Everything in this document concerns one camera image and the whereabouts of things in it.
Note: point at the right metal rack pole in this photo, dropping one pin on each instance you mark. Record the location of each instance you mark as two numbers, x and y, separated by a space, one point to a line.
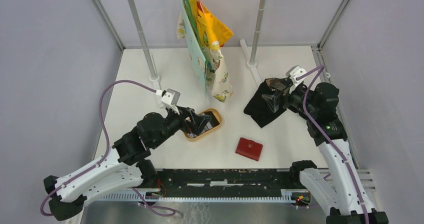
250 54

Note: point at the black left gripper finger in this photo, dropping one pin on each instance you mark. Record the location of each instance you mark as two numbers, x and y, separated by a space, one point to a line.
204 127
193 115

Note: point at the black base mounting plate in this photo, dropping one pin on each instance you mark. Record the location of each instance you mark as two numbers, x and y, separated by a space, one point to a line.
223 183

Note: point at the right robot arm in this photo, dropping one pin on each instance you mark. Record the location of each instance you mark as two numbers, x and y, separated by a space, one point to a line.
345 201

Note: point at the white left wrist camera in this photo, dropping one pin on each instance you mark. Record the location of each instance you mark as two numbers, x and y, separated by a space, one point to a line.
169 98

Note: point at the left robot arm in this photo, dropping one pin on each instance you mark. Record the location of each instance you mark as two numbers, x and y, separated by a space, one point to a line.
124 165

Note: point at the left metal rack pole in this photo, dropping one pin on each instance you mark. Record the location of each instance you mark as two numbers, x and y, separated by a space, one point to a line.
154 78

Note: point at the metal rack pole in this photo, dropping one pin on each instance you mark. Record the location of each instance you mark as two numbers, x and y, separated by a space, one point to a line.
154 78
250 54

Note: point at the green hanging cloth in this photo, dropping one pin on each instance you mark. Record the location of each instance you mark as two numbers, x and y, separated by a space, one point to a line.
196 51

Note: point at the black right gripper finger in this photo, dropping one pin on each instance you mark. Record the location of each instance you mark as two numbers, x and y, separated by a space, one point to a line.
281 84
274 101

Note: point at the yellow floral hanging cloth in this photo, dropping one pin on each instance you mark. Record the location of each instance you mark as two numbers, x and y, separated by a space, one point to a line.
212 34

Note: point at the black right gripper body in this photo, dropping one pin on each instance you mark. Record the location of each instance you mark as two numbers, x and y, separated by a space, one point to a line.
295 98

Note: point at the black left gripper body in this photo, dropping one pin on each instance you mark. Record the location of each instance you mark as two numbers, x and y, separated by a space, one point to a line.
177 122

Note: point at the black shirt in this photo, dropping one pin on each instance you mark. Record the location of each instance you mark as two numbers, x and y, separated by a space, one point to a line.
258 109

